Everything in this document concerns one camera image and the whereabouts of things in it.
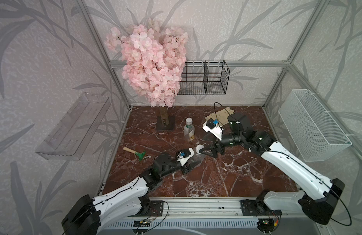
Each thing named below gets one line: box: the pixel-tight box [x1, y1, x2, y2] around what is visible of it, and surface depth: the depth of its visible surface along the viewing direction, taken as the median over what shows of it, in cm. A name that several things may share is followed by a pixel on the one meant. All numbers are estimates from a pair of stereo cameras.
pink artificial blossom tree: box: [104, 20, 189, 131], surface depth 67 cm
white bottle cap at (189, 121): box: [185, 117, 193, 126], surface depth 88 cm
